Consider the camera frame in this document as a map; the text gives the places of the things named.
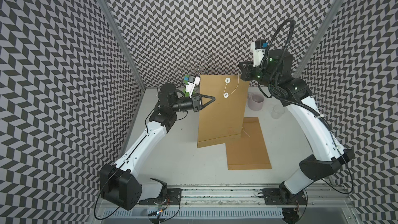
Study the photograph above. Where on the chrome wire glass rack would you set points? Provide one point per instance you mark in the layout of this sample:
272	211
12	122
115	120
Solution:
201	65

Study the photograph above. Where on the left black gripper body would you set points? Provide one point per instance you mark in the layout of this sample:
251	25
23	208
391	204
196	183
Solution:
195	102

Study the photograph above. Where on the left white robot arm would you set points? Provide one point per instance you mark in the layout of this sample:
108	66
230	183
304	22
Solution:
118	181

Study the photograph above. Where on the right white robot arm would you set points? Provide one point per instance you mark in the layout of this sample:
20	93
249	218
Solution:
328	154

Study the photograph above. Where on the green plastic wine glass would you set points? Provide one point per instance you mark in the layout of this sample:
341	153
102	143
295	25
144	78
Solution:
186	83

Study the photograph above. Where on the brown kraft file bag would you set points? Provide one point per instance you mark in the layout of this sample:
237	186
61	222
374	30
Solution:
249	152

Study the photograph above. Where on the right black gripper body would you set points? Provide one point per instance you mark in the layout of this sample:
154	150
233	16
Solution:
251	72

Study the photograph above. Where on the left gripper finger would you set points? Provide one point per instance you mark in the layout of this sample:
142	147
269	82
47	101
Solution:
211	98
205	102

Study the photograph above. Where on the pale pink ceramic mug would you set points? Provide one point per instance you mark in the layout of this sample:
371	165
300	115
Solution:
255	101

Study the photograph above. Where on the clear drinking glass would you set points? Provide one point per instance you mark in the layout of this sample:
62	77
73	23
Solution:
277	111

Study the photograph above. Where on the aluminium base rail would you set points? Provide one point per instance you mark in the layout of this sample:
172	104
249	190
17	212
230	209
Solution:
248	202

